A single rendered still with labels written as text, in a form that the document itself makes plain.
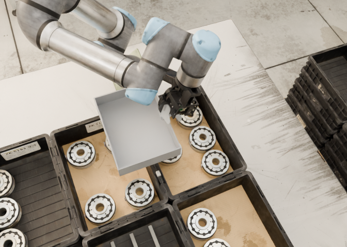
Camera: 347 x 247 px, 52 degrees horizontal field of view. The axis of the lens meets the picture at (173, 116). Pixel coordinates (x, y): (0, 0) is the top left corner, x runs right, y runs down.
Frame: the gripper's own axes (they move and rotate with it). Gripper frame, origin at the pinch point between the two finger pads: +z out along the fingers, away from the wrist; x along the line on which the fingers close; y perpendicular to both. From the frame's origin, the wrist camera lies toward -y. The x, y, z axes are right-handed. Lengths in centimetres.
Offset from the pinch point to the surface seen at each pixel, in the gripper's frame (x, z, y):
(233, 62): 63, 21, -34
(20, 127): -36, 50, -39
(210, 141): 22.6, 15.7, 6.6
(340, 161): 119, 49, 25
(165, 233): -5.0, 27.1, 29.5
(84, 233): -30.7, 24.3, 21.1
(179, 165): 9.6, 22.9, 9.3
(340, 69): 134, 22, -18
